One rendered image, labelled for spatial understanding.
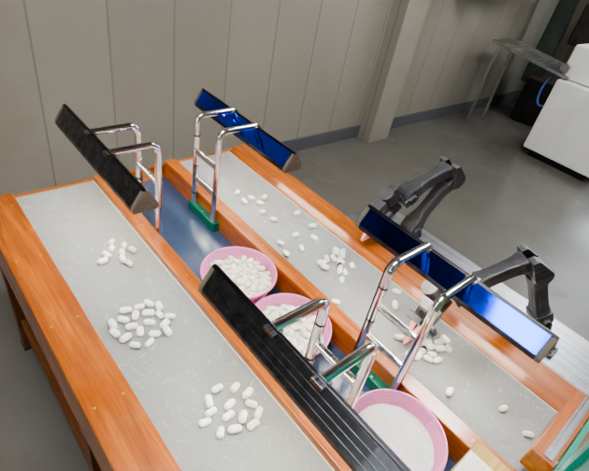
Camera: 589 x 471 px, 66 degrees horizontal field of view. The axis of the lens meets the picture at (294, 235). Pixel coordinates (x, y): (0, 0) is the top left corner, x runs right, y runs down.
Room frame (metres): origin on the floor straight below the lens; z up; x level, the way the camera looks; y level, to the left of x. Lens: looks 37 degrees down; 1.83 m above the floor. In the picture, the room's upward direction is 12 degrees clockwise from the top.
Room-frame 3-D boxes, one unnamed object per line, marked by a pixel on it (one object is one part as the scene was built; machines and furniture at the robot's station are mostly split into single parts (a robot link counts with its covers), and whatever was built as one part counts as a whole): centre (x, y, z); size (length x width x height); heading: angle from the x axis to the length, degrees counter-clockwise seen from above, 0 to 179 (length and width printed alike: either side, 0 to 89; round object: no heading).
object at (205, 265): (1.16, 0.16, 0.72); 0.27 x 0.27 x 0.10
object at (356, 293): (1.34, -0.15, 0.73); 1.81 x 0.30 x 0.02; 48
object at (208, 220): (1.60, 0.34, 0.90); 0.20 x 0.19 x 0.45; 48
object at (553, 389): (1.49, -0.29, 0.67); 1.81 x 0.12 x 0.19; 48
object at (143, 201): (1.24, 0.66, 1.08); 0.62 x 0.08 x 0.07; 48
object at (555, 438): (0.75, -0.80, 0.83); 0.30 x 0.06 x 0.07; 138
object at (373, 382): (0.94, -0.38, 0.90); 0.20 x 0.19 x 0.45; 48
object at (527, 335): (1.00, -0.43, 1.08); 0.62 x 0.08 x 0.07; 48
